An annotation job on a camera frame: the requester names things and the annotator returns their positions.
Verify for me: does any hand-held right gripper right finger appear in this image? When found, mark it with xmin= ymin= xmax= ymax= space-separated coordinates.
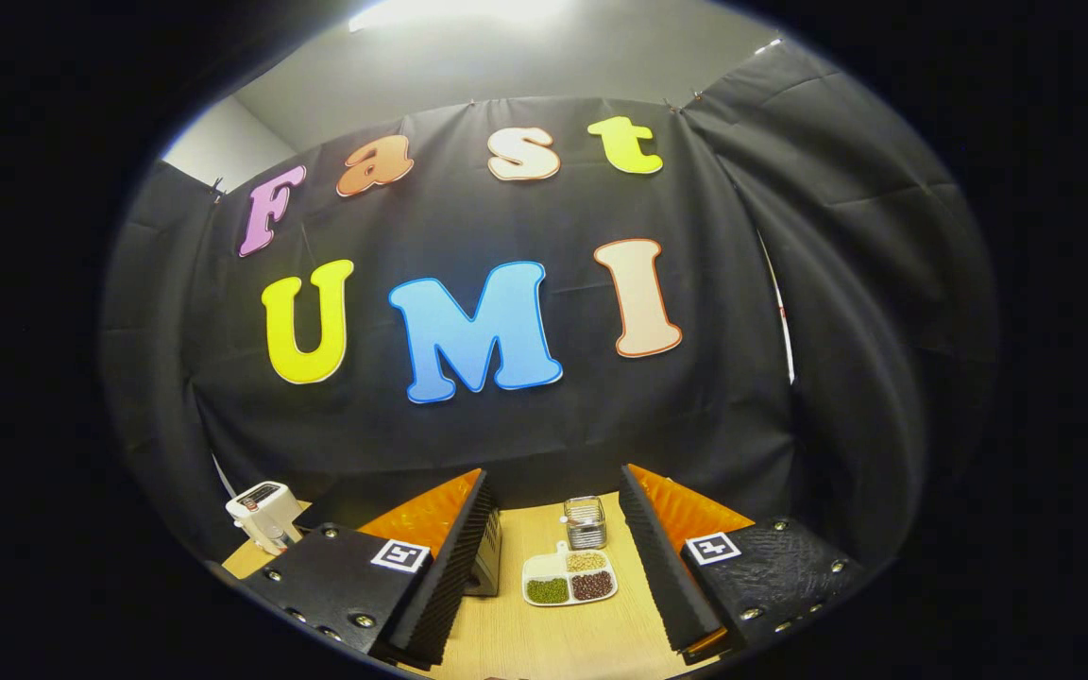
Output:
xmin=618 ymin=463 xmax=868 ymax=665

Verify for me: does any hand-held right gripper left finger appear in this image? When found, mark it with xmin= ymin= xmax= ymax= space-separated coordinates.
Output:
xmin=240 ymin=467 xmax=494 ymax=670

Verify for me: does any black electric oven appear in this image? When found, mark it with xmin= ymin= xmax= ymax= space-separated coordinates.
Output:
xmin=298 ymin=496 xmax=504 ymax=598

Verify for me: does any white divided plate with beans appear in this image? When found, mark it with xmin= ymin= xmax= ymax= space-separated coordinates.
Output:
xmin=521 ymin=541 xmax=619 ymax=607

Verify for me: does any white toaster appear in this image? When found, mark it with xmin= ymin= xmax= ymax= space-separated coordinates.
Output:
xmin=226 ymin=481 xmax=305 ymax=555

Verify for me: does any black backdrop cloth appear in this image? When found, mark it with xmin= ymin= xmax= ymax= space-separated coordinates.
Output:
xmin=100 ymin=42 xmax=998 ymax=568

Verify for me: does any ceiling light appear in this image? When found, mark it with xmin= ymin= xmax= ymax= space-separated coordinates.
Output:
xmin=346 ymin=0 xmax=573 ymax=34

